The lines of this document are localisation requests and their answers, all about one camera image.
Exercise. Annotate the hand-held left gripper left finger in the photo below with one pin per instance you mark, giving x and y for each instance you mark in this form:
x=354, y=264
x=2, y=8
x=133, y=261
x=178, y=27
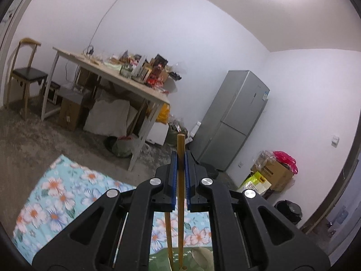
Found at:
x=174, y=192

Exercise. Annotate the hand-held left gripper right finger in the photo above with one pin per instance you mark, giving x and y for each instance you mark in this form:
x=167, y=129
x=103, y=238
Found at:
x=188, y=192

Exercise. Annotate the long wooden chopstick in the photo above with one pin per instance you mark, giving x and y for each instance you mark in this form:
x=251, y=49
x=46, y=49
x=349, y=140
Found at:
x=168, y=231
x=180, y=146

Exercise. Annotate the green perforated utensil holder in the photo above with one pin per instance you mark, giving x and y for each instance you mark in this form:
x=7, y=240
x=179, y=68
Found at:
x=160, y=262

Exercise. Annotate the white foam box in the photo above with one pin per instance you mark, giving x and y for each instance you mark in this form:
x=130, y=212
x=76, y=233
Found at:
x=156, y=134

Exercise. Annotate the yellow and white bag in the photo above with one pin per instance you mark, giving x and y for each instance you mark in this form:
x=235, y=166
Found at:
x=256, y=182

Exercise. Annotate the yellow plastic bag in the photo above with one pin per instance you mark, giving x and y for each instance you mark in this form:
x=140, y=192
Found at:
x=163, y=114

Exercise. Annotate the grey refrigerator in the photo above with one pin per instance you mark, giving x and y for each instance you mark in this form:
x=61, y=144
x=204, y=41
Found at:
x=231, y=113

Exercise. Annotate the open cardboard box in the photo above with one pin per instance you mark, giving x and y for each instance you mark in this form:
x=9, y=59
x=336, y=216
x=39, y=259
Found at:
x=279, y=175

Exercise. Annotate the grey sack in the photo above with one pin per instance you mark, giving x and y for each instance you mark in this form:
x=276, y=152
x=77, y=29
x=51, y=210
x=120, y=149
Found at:
x=107, y=115

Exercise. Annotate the pink plastic bag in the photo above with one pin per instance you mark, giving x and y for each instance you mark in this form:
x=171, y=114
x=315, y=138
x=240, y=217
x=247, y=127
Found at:
x=284, y=158

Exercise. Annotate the black trash bin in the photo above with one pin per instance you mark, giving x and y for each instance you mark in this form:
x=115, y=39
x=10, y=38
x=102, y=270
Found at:
x=289, y=211

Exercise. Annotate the floral blue blanket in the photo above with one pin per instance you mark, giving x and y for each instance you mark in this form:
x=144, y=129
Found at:
x=62, y=197

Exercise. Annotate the table clutter pile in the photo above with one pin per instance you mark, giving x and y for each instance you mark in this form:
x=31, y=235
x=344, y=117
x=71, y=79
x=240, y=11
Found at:
x=152, y=70

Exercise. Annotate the glass jar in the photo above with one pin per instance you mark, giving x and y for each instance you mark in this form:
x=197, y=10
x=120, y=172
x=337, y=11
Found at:
x=126, y=71

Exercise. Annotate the brown cardboard box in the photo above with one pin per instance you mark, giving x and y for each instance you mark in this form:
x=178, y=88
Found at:
x=70, y=113

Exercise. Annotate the white wooden table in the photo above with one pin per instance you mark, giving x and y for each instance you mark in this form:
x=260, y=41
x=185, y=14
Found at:
x=112, y=76

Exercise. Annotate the small black stool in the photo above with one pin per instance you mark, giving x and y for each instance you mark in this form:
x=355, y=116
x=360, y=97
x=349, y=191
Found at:
x=52, y=89

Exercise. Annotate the black power adapter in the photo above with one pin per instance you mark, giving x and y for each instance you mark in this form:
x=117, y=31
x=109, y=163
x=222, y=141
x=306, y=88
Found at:
x=90, y=50

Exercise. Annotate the wooden chair with black seat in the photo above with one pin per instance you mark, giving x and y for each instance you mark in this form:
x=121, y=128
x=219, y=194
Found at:
x=29, y=74

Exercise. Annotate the white wall socket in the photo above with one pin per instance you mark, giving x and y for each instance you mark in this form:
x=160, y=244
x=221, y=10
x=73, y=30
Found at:
x=334, y=141

